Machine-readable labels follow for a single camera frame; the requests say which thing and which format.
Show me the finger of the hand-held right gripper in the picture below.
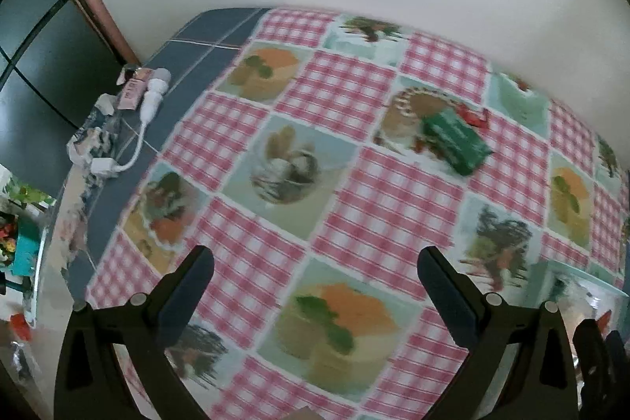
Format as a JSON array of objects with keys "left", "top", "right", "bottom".
[{"left": 572, "top": 318, "right": 612, "bottom": 407}]

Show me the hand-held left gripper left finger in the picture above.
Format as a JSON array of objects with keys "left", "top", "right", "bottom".
[{"left": 53, "top": 245, "right": 215, "bottom": 420}]

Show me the small red wrapped candy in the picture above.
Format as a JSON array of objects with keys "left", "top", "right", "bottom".
[{"left": 455, "top": 102, "right": 490, "bottom": 129}]

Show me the small pink tube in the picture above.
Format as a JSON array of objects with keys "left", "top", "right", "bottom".
[{"left": 117, "top": 65, "right": 151, "bottom": 111}]

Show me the white cable adapter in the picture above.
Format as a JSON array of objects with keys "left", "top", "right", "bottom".
[{"left": 91, "top": 67, "right": 172, "bottom": 177}]

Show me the teal plastic box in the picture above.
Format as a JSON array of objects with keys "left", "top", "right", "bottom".
[{"left": 15, "top": 223, "right": 44, "bottom": 276}]

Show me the green snack packet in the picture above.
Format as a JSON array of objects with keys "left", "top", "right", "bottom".
[{"left": 422, "top": 107, "right": 494, "bottom": 177}]

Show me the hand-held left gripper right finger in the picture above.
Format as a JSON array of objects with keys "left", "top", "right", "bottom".
[{"left": 417, "top": 246, "right": 579, "bottom": 420}]

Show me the green toy plant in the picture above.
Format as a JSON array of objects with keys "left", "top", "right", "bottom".
[{"left": 0, "top": 184, "right": 56, "bottom": 207}]

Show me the dark glass door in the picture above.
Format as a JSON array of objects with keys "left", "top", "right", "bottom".
[{"left": 0, "top": 0, "right": 129, "bottom": 170}]

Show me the floral crumpled wrap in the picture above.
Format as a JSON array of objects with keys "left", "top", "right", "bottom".
[{"left": 37, "top": 93, "right": 124, "bottom": 283}]

